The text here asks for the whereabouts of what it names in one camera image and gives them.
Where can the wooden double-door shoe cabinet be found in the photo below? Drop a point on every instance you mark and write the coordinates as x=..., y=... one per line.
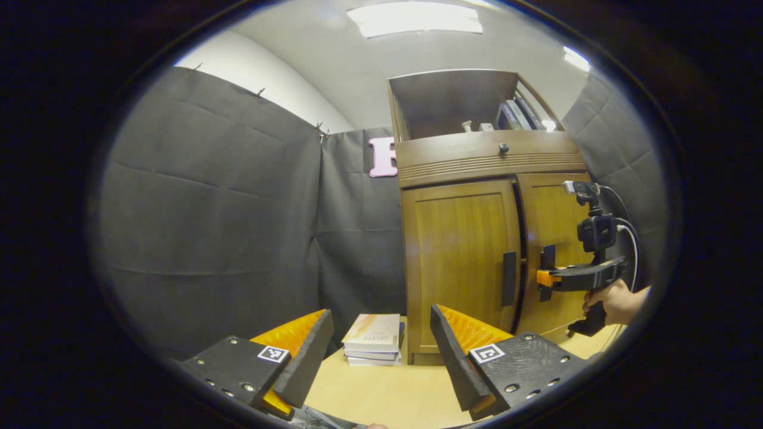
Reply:
x=453, y=158

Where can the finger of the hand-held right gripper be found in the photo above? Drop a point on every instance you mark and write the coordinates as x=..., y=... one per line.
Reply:
x=548, y=278

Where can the blue spine book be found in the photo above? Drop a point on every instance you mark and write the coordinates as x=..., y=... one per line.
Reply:
x=503, y=116

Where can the large ceiling light panel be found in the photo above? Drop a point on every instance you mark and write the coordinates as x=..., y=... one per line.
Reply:
x=414, y=18

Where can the thin white book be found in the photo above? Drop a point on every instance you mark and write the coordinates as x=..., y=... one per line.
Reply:
x=375, y=361

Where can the wooden shoe cabinet door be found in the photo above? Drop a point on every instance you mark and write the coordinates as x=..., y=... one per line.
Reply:
x=557, y=208
x=459, y=250

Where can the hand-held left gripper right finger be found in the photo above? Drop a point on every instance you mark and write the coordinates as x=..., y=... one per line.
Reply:
x=459, y=363

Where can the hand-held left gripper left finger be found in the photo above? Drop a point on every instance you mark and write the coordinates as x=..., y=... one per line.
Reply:
x=307, y=363

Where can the wooden cabinet drawer black knob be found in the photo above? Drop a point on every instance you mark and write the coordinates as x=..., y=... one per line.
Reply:
x=453, y=156

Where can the black backdrop cloth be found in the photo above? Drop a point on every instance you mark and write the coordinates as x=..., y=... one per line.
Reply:
x=208, y=226

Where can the blue cover book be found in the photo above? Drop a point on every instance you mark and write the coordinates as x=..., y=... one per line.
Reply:
x=375, y=354

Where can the light grey spine book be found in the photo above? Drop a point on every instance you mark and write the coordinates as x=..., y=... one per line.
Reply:
x=517, y=114

